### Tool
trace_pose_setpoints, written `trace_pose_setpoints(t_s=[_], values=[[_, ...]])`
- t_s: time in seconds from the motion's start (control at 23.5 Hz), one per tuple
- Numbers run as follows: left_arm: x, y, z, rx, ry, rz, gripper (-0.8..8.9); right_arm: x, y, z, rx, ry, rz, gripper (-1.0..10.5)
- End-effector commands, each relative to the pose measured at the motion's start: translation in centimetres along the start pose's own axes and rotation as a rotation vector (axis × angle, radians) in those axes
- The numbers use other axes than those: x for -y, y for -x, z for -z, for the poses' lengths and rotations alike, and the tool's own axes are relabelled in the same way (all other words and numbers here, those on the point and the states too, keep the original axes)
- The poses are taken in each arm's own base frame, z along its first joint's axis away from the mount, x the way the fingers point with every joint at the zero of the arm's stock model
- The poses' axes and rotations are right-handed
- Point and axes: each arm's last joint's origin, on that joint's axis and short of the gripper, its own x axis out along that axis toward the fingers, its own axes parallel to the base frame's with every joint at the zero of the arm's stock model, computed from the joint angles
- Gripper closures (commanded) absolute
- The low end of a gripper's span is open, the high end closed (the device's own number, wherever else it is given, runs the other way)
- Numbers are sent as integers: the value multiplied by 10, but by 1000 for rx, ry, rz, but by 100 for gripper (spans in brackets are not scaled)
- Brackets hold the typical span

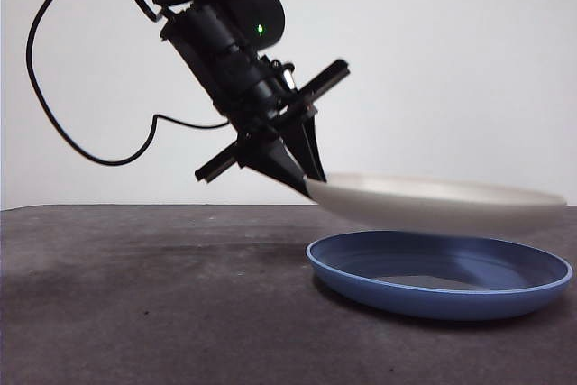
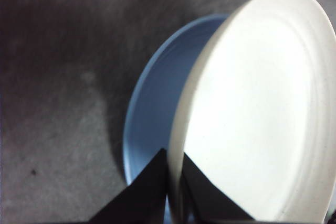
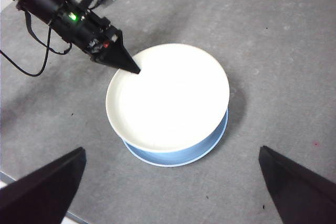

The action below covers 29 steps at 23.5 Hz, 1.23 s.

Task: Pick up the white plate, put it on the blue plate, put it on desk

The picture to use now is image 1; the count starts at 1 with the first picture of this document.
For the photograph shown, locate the blue round plate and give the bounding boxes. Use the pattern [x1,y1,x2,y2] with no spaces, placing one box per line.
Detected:
[305,229,574,322]

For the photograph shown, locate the white round plate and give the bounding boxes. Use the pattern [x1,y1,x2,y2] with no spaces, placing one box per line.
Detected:
[305,171,568,232]

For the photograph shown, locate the long black cable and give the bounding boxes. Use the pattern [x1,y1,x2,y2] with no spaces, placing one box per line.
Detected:
[25,0,229,166]

